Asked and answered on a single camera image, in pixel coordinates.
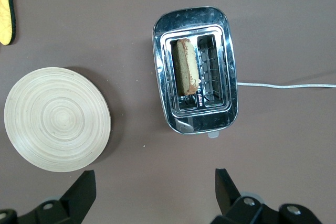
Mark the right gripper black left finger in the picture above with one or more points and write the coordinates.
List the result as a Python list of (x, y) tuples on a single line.
[(73, 197)]

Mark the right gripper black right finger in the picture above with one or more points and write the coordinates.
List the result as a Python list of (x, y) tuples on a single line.
[(231, 200)]

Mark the round wooden plate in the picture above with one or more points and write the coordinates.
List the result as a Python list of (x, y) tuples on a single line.
[(57, 119)]

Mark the slice of toast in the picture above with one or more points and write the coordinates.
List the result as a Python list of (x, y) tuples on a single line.
[(187, 66)]

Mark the chrome beige two-slot toaster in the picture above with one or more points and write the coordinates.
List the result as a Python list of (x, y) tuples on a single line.
[(189, 16)]

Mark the yellow quilted oven mitt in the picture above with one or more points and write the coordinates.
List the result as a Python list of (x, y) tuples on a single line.
[(4, 11)]

